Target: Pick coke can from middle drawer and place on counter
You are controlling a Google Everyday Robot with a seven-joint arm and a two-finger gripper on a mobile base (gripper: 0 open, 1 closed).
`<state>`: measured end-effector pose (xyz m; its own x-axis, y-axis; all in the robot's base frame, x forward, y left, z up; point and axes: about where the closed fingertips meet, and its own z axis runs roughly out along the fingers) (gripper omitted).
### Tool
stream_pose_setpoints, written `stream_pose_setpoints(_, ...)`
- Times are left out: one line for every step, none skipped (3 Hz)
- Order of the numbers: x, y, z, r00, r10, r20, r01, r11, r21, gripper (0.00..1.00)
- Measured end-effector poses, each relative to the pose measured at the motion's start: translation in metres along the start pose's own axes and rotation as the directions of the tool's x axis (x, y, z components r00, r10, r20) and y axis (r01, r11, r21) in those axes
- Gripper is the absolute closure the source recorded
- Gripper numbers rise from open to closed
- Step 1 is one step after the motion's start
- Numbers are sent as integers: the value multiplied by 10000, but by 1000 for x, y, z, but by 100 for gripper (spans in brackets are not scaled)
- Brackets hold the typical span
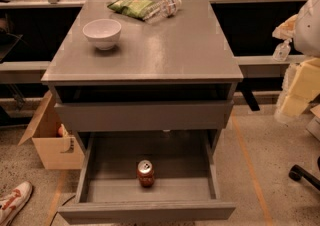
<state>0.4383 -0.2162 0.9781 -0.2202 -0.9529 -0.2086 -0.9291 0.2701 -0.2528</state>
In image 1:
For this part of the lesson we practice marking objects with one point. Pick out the clear plastic water bottle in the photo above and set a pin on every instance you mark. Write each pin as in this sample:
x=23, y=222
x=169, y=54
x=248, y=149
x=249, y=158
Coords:
x=161, y=10

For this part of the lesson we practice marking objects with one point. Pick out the red coke can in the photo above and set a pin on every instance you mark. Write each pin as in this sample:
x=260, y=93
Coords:
x=145, y=173

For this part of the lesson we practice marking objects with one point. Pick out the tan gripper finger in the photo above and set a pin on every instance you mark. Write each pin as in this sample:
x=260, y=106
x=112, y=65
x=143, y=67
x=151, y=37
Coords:
x=301, y=85
x=285, y=30

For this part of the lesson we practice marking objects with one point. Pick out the open grey middle drawer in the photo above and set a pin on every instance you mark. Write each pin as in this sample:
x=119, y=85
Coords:
x=131, y=177

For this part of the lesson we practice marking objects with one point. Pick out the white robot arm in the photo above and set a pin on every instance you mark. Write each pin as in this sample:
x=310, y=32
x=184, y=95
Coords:
x=306, y=38

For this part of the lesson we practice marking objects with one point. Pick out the brown cardboard box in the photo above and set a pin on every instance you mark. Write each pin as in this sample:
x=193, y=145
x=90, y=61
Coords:
x=57, y=149

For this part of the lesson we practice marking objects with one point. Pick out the closed grey top drawer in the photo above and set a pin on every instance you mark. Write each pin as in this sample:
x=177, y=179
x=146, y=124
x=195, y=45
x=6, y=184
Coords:
x=140, y=116

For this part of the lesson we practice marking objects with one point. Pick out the green chip bag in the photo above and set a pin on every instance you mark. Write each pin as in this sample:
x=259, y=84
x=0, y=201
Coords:
x=132, y=8

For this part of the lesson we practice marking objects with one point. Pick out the white ceramic bowl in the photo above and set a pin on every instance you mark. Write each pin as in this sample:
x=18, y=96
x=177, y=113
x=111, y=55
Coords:
x=103, y=33

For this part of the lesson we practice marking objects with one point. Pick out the white and red sneaker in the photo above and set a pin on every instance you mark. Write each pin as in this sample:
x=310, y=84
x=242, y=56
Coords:
x=11, y=204

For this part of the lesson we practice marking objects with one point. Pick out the black office chair base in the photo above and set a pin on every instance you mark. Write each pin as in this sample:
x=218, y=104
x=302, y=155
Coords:
x=296, y=173

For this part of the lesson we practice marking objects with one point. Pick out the grey drawer cabinet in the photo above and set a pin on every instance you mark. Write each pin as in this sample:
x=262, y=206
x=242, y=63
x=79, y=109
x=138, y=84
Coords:
x=182, y=59

